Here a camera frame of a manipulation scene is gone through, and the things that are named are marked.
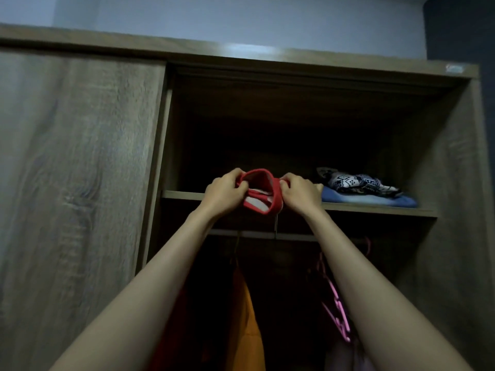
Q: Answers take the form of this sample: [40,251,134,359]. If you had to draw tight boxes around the wooden wardrobe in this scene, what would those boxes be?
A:
[0,22,495,371]

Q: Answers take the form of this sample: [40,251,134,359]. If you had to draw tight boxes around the wooden sliding wardrobe door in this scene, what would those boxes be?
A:
[0,46,168,371]

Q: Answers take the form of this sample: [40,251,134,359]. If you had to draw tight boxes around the black and white patterned garment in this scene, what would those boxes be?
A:
[316,167,403,198]

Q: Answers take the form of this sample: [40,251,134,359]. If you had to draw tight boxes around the orange hanging garment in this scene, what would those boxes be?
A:
[225,263,267,371]

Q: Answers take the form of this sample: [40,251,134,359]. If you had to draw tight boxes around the metal hanging rail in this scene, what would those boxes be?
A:
[208,229,368,244]

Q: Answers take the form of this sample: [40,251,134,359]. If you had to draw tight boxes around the blue folded garment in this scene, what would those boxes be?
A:
[321,185,419,209]

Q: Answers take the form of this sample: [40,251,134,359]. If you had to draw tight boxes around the red and white garment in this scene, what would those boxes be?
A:
[236,168,291,216]

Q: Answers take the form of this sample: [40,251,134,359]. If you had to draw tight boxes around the person's right hand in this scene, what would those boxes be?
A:
[279,172,324,219]

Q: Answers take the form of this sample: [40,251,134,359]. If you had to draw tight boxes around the person's left forearm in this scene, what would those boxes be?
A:
[49,205,217,371]

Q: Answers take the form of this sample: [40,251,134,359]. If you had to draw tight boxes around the person's left hand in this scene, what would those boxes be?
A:
[200,168,250,219]

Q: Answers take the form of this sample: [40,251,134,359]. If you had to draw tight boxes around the pink clothes hangers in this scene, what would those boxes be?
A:
[315,237,373,343]

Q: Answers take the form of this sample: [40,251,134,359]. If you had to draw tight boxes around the person's right forearm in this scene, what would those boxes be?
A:
[303,208,474,371]

